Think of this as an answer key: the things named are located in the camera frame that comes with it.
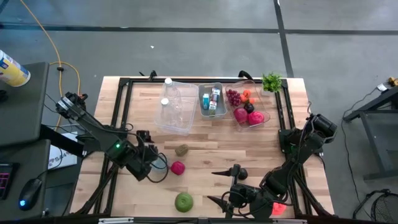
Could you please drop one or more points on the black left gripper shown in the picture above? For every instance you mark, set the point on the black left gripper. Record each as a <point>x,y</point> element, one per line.
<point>140,163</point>

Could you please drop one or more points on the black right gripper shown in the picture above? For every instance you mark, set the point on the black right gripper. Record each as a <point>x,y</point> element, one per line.
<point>242,194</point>

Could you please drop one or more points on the black plum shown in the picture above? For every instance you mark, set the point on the black plum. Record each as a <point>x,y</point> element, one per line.
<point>248,108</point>
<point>243,174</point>

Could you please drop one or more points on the pink round fruit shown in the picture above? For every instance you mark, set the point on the pink round fruit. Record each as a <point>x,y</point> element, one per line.
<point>178,168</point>

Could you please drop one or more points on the olive brown kiwi fruit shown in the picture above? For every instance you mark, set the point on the olive brown kiwi fruit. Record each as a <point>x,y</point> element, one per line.
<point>182,150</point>

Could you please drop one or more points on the red apple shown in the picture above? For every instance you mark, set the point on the red apple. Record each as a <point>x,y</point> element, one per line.
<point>240,115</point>
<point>256,118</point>

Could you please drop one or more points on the red grape bunch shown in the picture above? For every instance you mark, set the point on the red grape bunch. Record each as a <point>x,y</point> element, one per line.
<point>233,97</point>

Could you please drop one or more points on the tin can blue red label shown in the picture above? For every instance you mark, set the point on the tin can blue red label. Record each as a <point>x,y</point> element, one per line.
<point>216,92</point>

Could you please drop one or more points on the orange tangerine cluster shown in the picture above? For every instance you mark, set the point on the orange tangerine cluster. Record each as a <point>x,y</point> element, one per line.
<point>247,93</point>

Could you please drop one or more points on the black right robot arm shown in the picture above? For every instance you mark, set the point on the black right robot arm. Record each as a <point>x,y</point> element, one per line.
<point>298,146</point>

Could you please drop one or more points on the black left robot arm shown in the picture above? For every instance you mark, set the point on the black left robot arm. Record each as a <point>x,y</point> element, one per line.
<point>93,127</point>

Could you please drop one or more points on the green apple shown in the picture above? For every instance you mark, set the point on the green apple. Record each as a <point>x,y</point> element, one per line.
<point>183,203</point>

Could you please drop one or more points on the bright pink toy fruit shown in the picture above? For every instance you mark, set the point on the bright pink toy fruit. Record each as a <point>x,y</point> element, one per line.
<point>280,209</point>

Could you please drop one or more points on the large clear plastic storage bin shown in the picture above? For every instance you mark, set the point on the large clear plastic storage bin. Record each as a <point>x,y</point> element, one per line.
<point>186,102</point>

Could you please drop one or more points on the white printed sheet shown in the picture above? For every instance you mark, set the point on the white printed sheet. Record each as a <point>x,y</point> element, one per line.
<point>62,157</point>

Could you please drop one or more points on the dark grey desk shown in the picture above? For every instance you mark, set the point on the dark grey desk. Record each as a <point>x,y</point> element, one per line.
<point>21,109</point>
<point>28,161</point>

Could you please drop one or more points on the black computer mouse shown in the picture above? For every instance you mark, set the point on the black computer mouse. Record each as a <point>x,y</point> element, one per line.
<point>30,193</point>

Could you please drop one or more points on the green plant in white pot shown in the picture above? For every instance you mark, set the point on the green plant in white pot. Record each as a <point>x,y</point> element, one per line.
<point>271,82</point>

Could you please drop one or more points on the black keyboard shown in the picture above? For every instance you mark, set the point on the black keyboard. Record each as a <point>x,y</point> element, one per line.
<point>5,180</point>

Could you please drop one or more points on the yellow white wipes canister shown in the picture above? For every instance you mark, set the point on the yellow white wipes canister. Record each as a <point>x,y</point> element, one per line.
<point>12,71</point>

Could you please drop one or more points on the black metal side table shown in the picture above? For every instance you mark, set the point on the black metal side table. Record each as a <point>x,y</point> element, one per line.
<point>370,107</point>

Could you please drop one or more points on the white power adapter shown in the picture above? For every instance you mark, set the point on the white power adapter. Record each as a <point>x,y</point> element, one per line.
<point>382,87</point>

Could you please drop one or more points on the small brass object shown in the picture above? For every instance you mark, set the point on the small brass object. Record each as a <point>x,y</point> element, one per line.
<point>393,81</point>

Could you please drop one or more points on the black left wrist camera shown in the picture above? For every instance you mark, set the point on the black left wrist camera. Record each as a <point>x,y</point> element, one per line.
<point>143,137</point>

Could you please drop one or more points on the black aluminium frame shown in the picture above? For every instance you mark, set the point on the black aluminium frame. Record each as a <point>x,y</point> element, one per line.
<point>143,80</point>

